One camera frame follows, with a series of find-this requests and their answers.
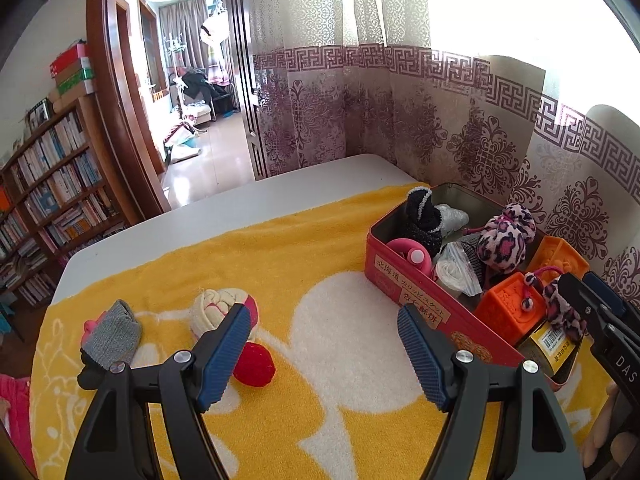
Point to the small white plastic bottle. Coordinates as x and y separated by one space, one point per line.
452 272

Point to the patterned purple beige curtain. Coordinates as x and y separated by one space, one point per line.
400 110

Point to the person's right hand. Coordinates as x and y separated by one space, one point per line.
597 440

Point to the dark clothes pile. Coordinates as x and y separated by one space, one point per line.
197 85

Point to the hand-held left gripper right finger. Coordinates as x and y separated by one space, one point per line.
425 355

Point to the cream pink sock roll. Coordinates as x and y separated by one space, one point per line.
215 307

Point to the clear plastic bag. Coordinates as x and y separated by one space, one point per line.
452 217

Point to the red box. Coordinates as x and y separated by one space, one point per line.
67 59

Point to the pink toy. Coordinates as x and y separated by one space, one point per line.
407 250

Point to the red tin container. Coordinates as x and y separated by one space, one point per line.
425 300

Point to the orange embossed toy cube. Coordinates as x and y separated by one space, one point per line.
555 255
505 310

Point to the wooden bookshelf with books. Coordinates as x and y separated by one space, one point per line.
60 180

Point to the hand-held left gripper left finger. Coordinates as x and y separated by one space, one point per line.
225 355

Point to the yellow white blanket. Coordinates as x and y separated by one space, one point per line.
325 410

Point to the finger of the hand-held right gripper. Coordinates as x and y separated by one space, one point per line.
575 290
605 290

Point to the pink cloth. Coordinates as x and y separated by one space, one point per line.
17 420

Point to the large leopard print earmuffs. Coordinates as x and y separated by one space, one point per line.
505 245

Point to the grey knit sock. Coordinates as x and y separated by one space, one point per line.
112 335
469 251

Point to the black fuzzy sock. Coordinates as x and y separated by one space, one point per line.
422 225

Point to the red pompom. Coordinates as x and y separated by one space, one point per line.
257 365

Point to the hanging white garment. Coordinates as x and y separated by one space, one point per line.
215 35

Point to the green box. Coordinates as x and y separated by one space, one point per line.
77 82

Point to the wooden door frame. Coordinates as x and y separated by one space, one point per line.
120 135

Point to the brown cardboard box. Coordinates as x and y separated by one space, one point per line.
75 100

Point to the photo frame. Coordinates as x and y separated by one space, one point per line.
39 114

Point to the small leopard print earmuffs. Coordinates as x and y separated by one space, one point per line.
562 310

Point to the dark sliding door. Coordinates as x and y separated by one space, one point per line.
245 85

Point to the white yellow medicine box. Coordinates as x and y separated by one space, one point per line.
555 350

